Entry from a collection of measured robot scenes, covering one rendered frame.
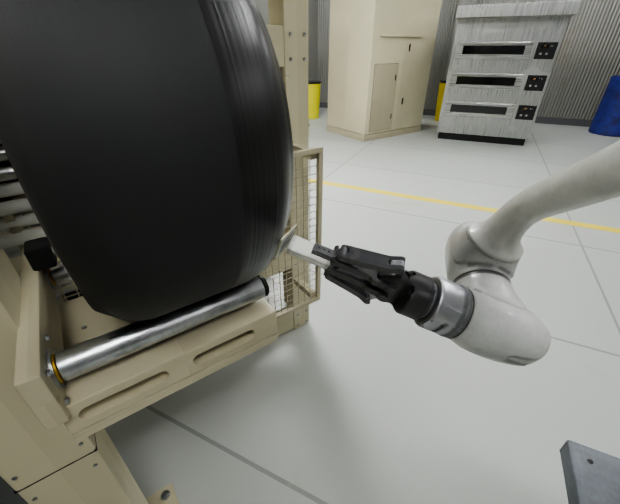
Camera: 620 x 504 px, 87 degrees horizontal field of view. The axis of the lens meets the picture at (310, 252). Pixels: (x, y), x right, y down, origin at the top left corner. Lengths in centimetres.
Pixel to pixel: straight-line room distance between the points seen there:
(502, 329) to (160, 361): 54
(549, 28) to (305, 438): 575
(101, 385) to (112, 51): 45
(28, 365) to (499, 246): 72
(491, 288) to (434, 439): 102
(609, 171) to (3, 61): 58
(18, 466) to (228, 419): 86
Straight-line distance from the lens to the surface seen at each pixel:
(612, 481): 88
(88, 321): 85
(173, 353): 62
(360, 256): 50
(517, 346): 61
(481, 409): 170
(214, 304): 61
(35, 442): 81
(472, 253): 65
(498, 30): 608
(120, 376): 62
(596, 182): 51
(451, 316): 55
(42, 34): 37
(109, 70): 36
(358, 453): 146
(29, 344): 61
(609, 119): 788
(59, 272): 83
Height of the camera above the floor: 130
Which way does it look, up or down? 32 degrees down
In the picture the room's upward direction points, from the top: straight up
